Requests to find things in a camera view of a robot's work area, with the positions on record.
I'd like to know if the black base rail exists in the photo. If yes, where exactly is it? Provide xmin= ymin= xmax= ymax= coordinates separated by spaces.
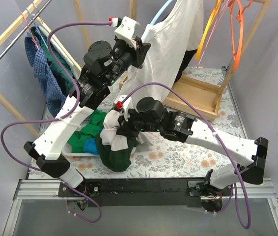
xmin=57 ymin=176 xmax=233 ymax=208

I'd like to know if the dark green ruffled garment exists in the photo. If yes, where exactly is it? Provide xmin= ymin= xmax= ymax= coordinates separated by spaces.
xmin=29 ymin=26 xmax=81 ymax=99

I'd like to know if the white t shirt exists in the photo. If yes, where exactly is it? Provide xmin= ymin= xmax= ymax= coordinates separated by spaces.
xmin=119 ymin=0 xmax=204 ymax=105

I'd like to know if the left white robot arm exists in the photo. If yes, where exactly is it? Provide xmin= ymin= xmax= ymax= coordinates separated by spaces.
xmin=24 ymin=37 xmax=151 ymax=197

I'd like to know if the yellow hanger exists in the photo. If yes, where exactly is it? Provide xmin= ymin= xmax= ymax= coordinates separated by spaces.
xmin=195 ymin=0 xmax=223 ymax=60

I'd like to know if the white textured garment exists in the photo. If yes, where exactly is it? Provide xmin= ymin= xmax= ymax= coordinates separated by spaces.
xmin=51 ymin=35 xmax=82 ymax=79

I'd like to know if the teal blue t shirt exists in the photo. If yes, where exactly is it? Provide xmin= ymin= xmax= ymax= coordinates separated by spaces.
xmin=83 ymin=138 xmax=99 ymax=156

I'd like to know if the blue checked shirt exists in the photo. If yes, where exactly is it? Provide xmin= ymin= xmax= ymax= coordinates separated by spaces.
xmin=24 ymin=33 xmax=66 ymax=117

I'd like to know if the dark green t shirt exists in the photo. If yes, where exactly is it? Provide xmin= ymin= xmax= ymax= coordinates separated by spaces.
xmin=94 ymin=109 xmax=154 ymax=173

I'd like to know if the left wooden clothes rack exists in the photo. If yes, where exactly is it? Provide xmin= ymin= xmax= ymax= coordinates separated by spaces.
xmin=0 ymin=0 xmax=98 ymax=138

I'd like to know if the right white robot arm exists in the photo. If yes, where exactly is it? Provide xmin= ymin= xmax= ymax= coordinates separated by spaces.
xmin=114 ymin=95 xmax=268 ymax=196

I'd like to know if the pink wire hanger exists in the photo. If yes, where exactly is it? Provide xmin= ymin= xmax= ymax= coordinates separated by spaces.
xmin=197 ymin=0 xmax=231 ymax=67

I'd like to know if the cream plastic hanger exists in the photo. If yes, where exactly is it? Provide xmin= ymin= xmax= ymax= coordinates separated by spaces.
xmin=30 ymin=16 xmax=83 ymax=72

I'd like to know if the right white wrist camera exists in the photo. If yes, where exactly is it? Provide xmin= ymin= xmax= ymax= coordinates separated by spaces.
xmin=114 ymin=95 xmax=134 ymax=121

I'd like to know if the light blue hanger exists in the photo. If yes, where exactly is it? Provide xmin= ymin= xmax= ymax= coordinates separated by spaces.
xmin=150 ymin=0 xmax=173 ymax=25

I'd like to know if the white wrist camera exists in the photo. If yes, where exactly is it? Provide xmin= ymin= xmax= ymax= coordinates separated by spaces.
xmin=114 ymin=95 xmax=134 ymax=121
xmin=111 ymin=16 xmax=140 ymax=50

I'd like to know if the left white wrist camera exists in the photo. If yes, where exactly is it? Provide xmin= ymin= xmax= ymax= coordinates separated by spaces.
xmin=111 ymin=16 xmax=140 ymax=50

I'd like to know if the black t shirt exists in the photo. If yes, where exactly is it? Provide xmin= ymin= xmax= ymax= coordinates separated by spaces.
xmin=158 ymin=14 xmax=203 ymax=87

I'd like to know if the right wooden clothes rack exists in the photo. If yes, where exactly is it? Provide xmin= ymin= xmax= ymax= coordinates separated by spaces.
xmin=118 ymin=0 xmax=272 ymax=122

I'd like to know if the orange hanger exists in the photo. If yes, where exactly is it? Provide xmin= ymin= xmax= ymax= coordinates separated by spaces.
xmin=228 ymin=0 xmax=254 ymax=71

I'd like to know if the blue wire hanger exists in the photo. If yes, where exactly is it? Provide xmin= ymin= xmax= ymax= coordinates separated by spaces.
xmin=25 ymin=14 xmax=54 ymax=64

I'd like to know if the wooden clothes rack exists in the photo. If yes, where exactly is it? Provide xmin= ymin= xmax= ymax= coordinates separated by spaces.
xmin=0 ymin=0 xmax=98 ymax=138
xmin=118 ymin=0 xmax=272 ymax=122

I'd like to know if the pink hanger on left rack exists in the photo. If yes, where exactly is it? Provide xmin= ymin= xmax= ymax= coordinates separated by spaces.
xmin=21 ymin=12 xmax=39 ymax=50

